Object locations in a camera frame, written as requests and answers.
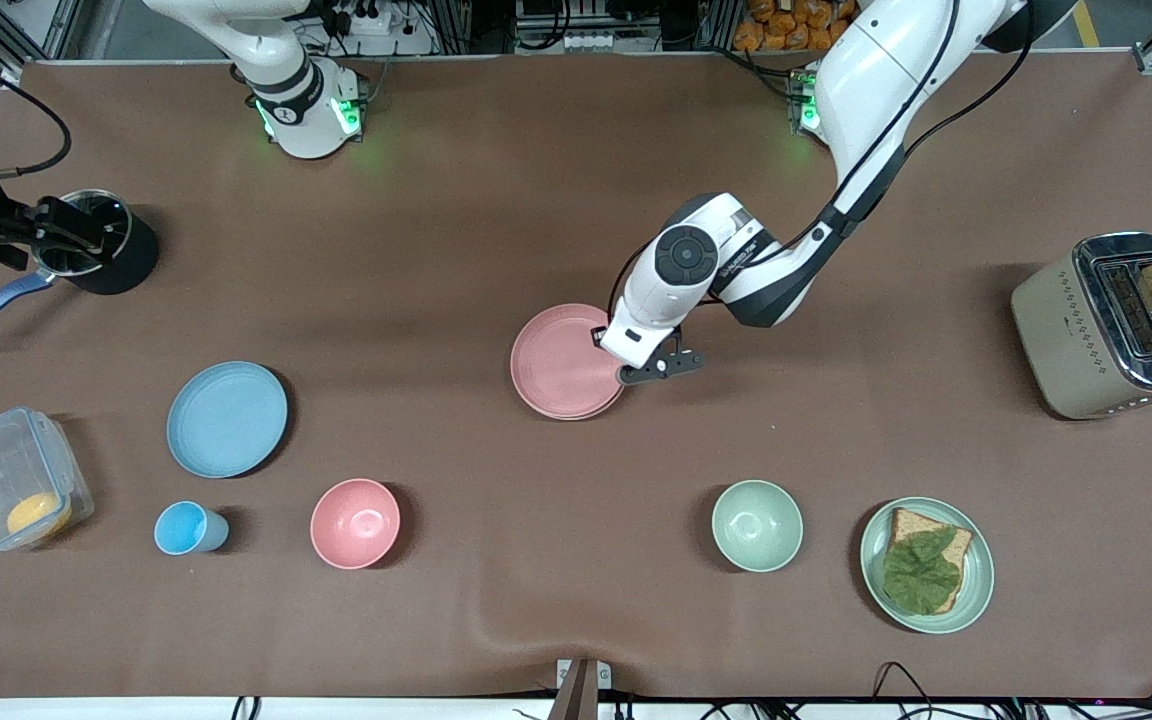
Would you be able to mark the pink plate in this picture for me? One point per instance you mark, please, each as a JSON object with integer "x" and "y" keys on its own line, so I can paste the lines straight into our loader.
{"x": 561, "y": 365}

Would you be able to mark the blue plate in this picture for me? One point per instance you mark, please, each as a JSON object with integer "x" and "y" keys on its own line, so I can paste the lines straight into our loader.
{"x": 226, "y": 420}

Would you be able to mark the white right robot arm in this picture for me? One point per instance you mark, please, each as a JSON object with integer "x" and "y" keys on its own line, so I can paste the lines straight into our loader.
{"x": 286, "y": 90}

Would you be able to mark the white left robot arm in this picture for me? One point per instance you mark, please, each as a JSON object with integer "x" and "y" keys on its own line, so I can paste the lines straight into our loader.
{"x": 876, "y": 80}

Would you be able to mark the brown table cover mat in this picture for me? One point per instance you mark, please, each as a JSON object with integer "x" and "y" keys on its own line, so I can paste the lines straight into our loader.
{"x": 436, "y": 200}

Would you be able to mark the green bowl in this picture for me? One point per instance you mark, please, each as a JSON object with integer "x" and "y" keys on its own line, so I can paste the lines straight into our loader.
{"x": 757, "y": 526}

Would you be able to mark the yellow round food piece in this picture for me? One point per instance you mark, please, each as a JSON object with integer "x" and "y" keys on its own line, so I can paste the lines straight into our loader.
{"x": 36, "y": 515}

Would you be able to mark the small white power strip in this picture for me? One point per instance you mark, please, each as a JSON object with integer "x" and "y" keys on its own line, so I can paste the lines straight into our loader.
{"x": 566, "y": 42}

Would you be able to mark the pink bowl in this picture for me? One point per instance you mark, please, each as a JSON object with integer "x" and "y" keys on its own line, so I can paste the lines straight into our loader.
{"x": 356, "y": 525}

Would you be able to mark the blue cup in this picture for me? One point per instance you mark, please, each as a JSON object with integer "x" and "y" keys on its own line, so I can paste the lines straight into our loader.
{"x": 181, "y": 528}

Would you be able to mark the brown bread slice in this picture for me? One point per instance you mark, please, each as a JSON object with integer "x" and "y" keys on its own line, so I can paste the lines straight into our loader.
{"x": 911, "y": 525}

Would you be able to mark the bag of orange buns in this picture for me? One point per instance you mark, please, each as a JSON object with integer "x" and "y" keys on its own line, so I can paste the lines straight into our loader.
{"x": 786, "y": 25}

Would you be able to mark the white power strip with plugs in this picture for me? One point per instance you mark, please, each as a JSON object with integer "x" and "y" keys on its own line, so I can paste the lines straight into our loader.
{"x": 386, "y": 25}

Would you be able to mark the green lettuce leaf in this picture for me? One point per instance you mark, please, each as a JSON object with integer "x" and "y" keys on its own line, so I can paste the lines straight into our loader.
{"x": 921, "y": 575}

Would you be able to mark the green plate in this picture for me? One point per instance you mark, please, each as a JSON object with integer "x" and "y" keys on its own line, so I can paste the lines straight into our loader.
{"x": 979, "y": 575}

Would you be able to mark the beige and chrome toaster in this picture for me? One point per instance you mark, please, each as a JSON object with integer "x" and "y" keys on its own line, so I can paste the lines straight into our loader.
{"x": 1066, "y": 340}

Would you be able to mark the metal table edge bracket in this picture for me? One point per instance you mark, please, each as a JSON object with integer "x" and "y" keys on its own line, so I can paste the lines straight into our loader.
{"x": 566, "y": 668}

